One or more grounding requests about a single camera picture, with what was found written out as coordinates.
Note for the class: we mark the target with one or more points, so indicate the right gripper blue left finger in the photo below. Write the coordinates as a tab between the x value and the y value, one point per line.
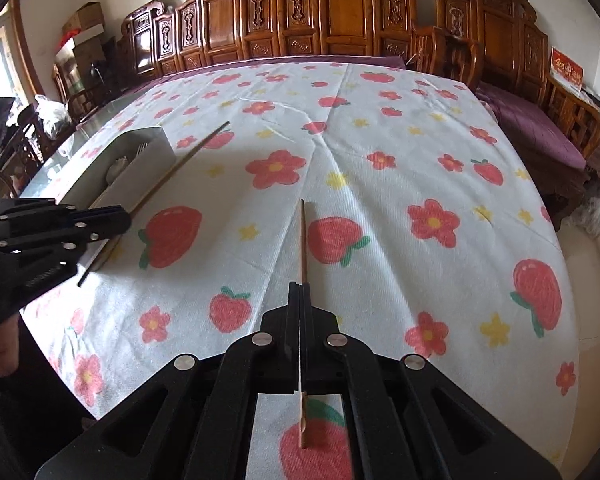
292	333

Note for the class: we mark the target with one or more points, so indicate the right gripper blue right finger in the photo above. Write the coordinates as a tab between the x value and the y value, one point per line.
306	334

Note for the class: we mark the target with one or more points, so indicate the dark wooden chopstick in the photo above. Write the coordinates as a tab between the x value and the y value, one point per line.
104	253
303	279

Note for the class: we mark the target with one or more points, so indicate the metal rectangular tray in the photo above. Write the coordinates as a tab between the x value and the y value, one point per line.
122	173

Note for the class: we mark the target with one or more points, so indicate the metal fork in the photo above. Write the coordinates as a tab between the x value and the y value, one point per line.
141	147

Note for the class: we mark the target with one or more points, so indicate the large white plastic spoon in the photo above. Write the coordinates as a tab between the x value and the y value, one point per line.
115	169

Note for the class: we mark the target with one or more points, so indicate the person's left hand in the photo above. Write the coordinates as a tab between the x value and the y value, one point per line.
9	345

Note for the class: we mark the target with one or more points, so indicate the wooden dining chair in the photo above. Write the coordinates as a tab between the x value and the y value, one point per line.
27	148

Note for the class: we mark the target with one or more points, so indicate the strawberry flower tablecloth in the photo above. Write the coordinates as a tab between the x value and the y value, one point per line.
424	233

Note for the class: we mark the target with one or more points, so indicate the stacked cardboard boxes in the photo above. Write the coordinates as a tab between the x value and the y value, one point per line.
80	60

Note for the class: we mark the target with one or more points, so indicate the purple armchair cushion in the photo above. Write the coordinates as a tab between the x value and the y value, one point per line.
523	122

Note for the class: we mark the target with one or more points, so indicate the long carved wooden sofa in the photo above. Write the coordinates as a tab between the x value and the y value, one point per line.
158	39

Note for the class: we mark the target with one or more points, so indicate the carved wooden armchair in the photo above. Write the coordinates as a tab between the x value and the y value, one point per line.
516	58

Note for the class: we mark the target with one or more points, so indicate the red greeting card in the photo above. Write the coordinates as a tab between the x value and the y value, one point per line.
566	70

